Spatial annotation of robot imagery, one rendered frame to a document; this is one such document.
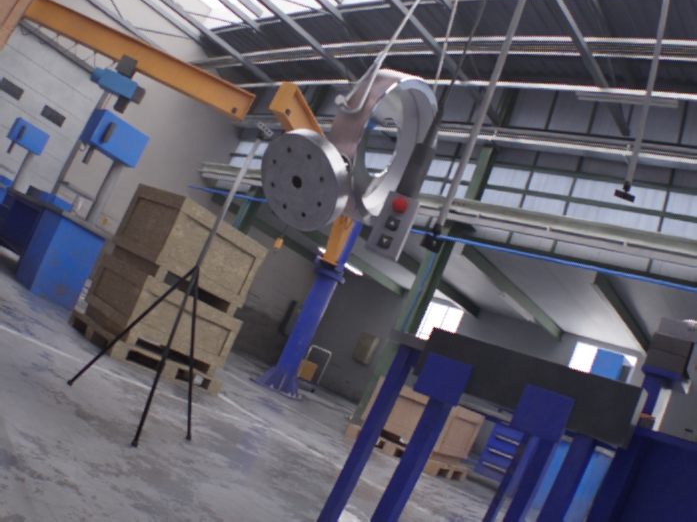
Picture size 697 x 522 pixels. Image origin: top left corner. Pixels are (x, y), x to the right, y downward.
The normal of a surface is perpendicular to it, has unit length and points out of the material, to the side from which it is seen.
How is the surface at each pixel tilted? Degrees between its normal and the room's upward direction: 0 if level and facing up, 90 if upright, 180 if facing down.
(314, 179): 131
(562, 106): 90
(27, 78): 90
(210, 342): 90
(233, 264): 90
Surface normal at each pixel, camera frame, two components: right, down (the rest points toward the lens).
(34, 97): 0.68, 0.15
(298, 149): -0.61, 0.29
